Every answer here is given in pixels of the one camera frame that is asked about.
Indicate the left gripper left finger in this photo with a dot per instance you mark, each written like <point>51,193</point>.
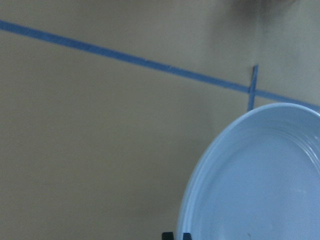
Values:
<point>167,236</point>

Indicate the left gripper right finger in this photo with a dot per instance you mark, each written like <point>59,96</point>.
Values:
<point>186,236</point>

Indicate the blue plate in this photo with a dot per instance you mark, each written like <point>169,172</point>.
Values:
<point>258,180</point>

